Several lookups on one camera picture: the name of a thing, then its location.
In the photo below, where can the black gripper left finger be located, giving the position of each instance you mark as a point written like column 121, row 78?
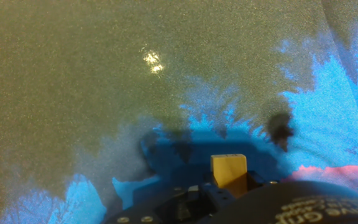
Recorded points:
column 182, row 205

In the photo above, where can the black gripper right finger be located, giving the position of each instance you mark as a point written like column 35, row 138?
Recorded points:
column 255, row 181

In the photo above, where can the wooden Jenga block numbered 14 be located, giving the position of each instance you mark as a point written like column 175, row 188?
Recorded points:
column 228, row 171

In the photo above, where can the blue black printed cloth mat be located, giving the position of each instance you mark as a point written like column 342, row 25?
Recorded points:
column 73, row 77

